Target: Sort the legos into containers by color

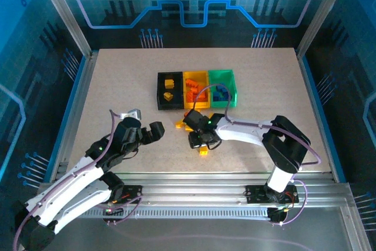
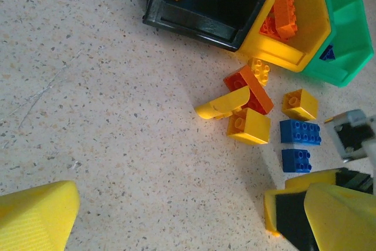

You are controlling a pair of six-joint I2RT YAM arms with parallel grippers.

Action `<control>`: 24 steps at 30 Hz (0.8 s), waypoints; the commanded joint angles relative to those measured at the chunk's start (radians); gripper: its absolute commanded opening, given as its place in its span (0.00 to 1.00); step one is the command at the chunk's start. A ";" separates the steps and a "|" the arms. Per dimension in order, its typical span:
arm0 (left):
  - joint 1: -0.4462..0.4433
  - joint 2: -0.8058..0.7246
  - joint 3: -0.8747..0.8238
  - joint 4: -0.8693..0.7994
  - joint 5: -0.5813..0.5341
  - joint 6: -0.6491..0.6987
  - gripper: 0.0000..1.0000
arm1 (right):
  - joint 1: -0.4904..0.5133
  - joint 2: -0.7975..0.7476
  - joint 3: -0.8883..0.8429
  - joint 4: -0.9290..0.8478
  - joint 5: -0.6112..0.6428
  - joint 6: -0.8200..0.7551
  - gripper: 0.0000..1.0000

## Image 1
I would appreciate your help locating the yellow lego brick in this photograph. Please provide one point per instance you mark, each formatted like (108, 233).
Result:
(179, 124)
(187, 128)
(169, 83)
(202, 152)
(168, 96)

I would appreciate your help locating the blue lego brick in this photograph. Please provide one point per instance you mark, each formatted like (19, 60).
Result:
(221, 87)
(225, 95)
(217, 97)

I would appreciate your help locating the black plastic bin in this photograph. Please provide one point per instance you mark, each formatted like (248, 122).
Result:
(179, 92)

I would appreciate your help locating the yellow plastic bin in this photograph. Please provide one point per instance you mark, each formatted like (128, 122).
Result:
(202, 76)

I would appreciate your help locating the green plastic bin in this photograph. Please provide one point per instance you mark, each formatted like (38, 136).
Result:
(223, 77)

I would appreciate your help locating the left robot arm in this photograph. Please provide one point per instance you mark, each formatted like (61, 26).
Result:
(64, 201)

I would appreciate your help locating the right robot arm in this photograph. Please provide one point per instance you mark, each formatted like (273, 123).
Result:
(243, 135)

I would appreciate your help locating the blue table edge trim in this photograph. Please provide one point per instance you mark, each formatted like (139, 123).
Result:
(75, 86)
(312, 86)

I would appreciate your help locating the small controller board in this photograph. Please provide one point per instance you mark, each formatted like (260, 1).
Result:
(113, 211)
(276, 215)

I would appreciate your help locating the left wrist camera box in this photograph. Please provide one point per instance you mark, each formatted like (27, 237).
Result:
(132, 114)

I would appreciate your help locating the aluminium frame beam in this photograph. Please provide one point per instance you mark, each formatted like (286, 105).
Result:
(191, 186)

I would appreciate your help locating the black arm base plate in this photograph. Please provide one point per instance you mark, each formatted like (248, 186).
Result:
(133, 192)
(254, 194)

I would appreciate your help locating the aluminium table side rail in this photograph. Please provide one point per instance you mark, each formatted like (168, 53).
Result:
(84, 86)

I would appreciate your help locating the aluminium corner post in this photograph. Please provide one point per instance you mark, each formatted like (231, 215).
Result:
(63, 13)
(323, 13)

